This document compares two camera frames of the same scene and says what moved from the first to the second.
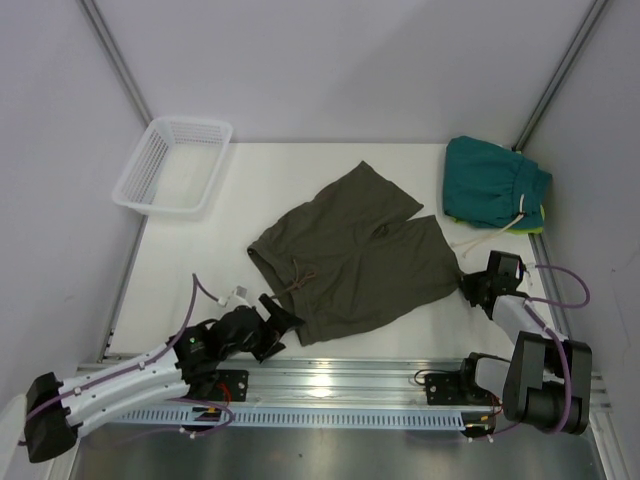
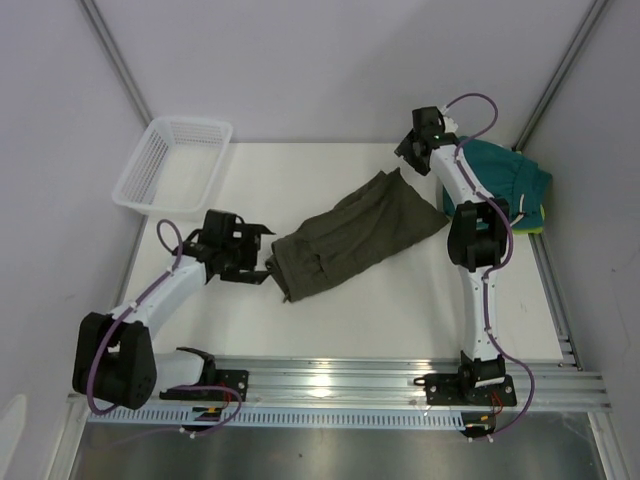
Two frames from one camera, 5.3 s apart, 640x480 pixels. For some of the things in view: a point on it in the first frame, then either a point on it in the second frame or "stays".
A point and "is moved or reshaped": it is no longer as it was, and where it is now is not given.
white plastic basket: [175, 167] stays
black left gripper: [277, 324] -> [250, 238]
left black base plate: [231, 386] stays
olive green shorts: [353, 252] is moved or reshaped
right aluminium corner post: [559, 74] stays
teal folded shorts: [487, 185] stays
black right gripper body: [471, 283] -> [407, 150]
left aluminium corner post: [90, 9] stays
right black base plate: [457, 389] stays
